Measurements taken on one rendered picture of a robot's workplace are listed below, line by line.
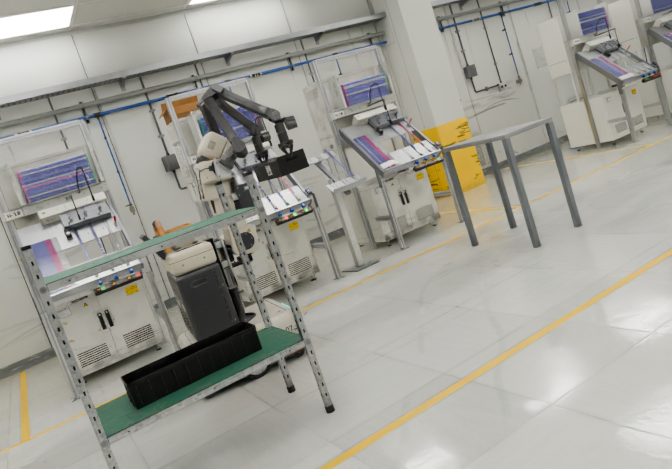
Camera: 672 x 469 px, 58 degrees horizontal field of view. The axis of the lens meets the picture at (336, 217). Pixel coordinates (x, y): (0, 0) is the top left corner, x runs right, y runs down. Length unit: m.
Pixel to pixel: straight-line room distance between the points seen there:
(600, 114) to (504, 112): 1.58
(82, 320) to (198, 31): 3.60
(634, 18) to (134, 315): 7.45
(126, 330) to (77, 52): 3.09
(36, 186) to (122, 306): 1.09
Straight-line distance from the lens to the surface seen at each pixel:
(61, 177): 5.01
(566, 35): 8.20
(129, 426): 2.48
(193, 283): 3.36
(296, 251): 5.29
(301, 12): 7.67
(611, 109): 8.19
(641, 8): 9.51
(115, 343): 4.93
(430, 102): 7.67
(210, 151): 3.54
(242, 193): 3.52
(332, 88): 5.93
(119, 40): 6.89
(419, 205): 5.97
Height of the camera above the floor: 1.10
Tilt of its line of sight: 7 degrees down
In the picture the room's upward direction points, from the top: 18 degrees counter-clockwise
